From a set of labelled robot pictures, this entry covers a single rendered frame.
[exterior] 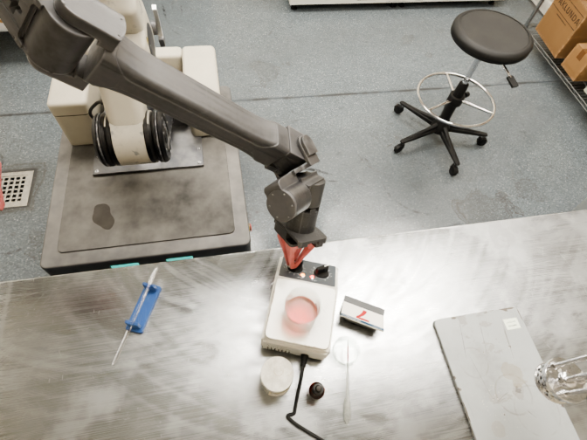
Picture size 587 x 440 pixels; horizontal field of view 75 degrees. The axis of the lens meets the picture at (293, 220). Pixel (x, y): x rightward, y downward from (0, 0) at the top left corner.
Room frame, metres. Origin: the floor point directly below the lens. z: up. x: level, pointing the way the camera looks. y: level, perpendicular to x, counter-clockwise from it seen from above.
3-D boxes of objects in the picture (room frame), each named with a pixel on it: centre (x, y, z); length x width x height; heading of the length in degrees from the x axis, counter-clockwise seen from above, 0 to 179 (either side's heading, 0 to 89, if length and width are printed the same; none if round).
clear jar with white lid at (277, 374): (0.11, -0.01, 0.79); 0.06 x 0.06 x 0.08
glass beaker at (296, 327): (0.21, -0.04, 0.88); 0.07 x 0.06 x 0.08; 155
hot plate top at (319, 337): (0.22, -0.04, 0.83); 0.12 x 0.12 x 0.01; 87
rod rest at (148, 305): (0.21, 0.27, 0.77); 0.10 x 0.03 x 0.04; 175
